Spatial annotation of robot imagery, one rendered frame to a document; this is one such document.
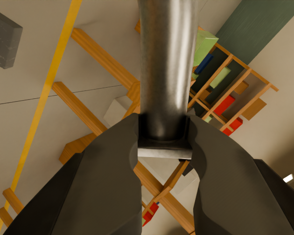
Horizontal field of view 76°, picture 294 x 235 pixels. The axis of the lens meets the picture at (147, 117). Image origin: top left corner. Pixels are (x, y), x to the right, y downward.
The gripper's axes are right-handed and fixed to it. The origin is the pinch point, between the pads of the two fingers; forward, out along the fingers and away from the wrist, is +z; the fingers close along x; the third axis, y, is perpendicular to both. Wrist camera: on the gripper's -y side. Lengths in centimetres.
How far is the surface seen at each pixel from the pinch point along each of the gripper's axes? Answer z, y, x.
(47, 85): 165, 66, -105
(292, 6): 526, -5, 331
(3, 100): 133, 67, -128
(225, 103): 467, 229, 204
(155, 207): 333, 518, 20
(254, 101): 436, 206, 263
